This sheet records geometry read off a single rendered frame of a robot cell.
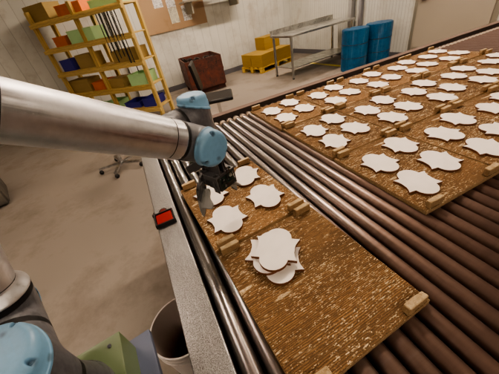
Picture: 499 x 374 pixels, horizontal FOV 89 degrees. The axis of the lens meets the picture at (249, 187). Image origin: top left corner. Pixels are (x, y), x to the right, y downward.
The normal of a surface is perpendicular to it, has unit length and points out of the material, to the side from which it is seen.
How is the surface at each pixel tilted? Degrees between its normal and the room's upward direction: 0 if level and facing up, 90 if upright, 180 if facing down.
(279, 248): 0
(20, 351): 9
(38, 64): 90
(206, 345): 0
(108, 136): 102
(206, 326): 0
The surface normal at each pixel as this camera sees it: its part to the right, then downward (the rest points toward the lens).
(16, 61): 0.52, 0.43
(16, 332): -0.04, -0.75
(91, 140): 0.59, 0.66
